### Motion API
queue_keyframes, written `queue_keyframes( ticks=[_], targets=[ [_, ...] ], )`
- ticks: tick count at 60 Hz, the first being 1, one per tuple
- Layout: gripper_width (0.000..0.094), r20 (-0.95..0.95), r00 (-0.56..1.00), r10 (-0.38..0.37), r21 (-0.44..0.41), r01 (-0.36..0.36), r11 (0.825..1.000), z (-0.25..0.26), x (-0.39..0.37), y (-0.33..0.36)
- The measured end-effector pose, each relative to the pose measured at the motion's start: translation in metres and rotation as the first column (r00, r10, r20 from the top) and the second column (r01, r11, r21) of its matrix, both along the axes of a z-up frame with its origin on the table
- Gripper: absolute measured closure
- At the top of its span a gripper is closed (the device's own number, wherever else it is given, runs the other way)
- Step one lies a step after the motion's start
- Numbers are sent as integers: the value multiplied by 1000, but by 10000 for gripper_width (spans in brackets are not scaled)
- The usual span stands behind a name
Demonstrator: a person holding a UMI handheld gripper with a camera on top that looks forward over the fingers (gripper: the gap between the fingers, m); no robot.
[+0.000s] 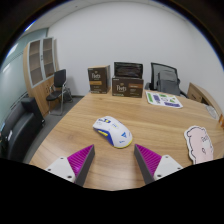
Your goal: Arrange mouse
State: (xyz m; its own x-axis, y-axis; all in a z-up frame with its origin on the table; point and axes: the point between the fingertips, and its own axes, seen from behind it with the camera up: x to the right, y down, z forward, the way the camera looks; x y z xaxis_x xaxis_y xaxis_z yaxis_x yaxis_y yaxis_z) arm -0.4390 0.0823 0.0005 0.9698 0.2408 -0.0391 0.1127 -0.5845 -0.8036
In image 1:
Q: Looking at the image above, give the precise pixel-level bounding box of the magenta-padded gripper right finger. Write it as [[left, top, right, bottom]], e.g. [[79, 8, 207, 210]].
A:
[[134, 143, 184, 185]]

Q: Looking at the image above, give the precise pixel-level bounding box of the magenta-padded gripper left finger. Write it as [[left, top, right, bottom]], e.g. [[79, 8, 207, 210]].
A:
[[45, 144, 96, 187]]

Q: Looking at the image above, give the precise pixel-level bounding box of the white blue yellow computer mouse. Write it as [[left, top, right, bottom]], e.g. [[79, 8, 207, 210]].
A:
[[92, 115, 134, 149]]

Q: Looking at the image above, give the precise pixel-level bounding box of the pink pig-shaped mouse pad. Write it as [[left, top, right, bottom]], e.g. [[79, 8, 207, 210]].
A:
[[183, 125, 215, 165]]

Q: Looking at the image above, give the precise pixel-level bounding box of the black sofa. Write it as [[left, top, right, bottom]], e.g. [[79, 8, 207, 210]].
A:
[[0, 96, 46, 163]]

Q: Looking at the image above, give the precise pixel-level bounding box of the white green purple sticker sheet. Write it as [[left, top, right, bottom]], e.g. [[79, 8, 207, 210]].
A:
[[145, 90, 184, 109]]

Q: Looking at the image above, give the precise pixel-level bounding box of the round grey printed pad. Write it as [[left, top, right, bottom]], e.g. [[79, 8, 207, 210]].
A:
[[204, 104, 219, 120]]

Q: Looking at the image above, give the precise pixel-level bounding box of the wooden side desk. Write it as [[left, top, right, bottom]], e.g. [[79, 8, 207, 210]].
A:
[[186, 82, 224, 128]]

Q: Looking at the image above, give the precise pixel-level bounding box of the wooden shelf cabinet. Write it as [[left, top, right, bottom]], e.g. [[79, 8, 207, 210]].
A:
[[22, 36, 61, 118]]

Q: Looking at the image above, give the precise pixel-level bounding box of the grey backpack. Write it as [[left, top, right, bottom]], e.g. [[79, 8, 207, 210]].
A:
[[156, 70, 182, 97]]

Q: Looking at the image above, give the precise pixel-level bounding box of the wide brown cardboard box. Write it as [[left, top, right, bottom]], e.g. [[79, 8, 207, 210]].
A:
[[111, 75, 145, 99]]

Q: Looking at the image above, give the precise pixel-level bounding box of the black visitor chair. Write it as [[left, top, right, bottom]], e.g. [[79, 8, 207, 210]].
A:
[[45, 68, 73, 116]]

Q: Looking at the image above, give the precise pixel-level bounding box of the tall brown cardboard box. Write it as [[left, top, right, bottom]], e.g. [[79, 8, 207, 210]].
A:
[[87, 64, 112, 95]]

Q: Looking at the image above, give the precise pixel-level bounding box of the black mesh office chair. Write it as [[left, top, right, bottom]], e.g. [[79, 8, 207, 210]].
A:
[[144, 62, 188, 98]]

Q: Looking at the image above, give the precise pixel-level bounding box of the black cardboard box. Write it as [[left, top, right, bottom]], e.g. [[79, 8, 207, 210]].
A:
[[113, 61, 144, 80]]

